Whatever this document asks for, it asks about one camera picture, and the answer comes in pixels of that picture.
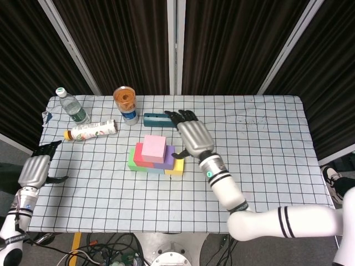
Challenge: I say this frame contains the white screen base rail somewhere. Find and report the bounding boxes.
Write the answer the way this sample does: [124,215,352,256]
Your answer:
[0,132,37,157]
[317,151,355,166]

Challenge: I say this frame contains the pink foam cube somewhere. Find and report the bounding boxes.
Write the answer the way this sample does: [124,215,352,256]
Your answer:
[141,135,167,163]

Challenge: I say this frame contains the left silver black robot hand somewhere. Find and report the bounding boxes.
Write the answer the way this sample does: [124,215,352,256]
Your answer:
[18,140,69,189]

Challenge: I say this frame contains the teal block with holes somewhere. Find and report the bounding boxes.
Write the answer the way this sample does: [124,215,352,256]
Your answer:
[143,112,178,129]

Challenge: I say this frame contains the yellow foam cube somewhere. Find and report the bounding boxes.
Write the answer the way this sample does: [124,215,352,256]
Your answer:
[165,158,185,177]

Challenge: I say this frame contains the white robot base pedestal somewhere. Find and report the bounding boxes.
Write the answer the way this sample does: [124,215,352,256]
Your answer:
[133,232,209,266]

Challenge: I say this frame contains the green foam cube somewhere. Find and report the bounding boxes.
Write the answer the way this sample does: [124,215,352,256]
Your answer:
[128,147,149,172]

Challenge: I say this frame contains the clear jar of rubber bands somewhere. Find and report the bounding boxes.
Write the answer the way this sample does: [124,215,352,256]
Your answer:
[113,85,137,114]

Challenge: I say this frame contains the red foam cube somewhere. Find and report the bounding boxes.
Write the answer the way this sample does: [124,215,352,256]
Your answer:
[133,142,156,168]

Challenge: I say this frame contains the white labelled drink bottle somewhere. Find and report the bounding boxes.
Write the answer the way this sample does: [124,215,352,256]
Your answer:
[63,119,119,142]

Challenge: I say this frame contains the white floor cable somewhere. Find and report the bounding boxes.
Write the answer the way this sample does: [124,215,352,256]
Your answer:
[57,249,98,266]

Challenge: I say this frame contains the dark pleated curtain panel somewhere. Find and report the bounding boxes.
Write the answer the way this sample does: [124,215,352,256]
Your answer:
[52,0,170,95]
[181,0,309,95]
[0,0,94,152]
[265,0,355,161]

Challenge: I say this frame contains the blue and white can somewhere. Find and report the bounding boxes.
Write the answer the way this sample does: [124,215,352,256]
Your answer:
[121,109,139,126]

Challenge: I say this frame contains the black trouser leg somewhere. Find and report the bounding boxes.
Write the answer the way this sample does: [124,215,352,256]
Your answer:
[332,175,355,197]

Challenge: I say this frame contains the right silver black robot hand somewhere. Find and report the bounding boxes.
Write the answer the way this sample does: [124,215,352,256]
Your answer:
[164,110,216,161]

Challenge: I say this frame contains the clear water bottle green label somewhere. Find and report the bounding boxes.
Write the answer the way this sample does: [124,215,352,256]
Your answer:
[55,87,91,125]

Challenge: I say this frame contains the tangled black floor cables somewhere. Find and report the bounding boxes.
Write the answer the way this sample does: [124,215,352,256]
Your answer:
[32,232,145,266]

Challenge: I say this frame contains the white checkered tablecloth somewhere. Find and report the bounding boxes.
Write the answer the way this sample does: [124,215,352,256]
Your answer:
[21,95,336,235]

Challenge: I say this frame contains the white aluminium screen post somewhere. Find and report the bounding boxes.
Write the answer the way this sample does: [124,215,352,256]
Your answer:
[166,0,186,95]
[256,0,325,95]
[37,0,102,96]

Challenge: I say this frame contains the purple foam cube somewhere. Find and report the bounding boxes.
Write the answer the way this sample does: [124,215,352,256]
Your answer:
[154,145,176,170]

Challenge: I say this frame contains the white and black sneaker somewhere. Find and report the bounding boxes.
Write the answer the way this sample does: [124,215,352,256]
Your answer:
[321,165,344,205]

